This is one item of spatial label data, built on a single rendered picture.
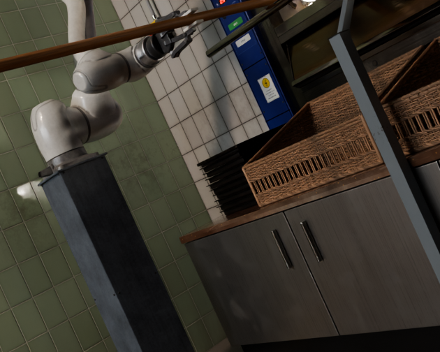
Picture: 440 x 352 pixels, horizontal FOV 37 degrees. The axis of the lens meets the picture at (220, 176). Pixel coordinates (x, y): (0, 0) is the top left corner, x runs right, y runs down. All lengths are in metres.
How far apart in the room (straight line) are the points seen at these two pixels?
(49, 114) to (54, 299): 0.80
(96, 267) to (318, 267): 0.84
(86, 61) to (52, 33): 1.13
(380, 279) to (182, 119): 1.56
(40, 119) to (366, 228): 1.28
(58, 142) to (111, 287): 0.57
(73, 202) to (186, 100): 0.96
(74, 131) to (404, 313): 1.37
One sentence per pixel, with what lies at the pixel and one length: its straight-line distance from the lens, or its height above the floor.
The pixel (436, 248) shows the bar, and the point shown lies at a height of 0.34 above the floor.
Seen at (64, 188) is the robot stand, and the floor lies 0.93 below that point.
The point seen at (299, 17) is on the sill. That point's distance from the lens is 2.62.
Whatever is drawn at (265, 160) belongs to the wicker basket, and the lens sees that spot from 2.20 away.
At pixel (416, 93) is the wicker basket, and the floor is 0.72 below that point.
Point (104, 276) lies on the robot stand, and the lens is 2.50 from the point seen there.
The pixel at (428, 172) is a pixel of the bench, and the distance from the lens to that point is 1.80.
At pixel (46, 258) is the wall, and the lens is 2.90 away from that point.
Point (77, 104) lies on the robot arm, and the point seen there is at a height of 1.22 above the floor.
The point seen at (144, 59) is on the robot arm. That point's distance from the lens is 2.15.
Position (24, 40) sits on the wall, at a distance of 3.17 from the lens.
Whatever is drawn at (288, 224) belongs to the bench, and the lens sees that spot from 2.18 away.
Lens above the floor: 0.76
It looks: 1 degrees down
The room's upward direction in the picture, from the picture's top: 25 degrees counter-clockwise
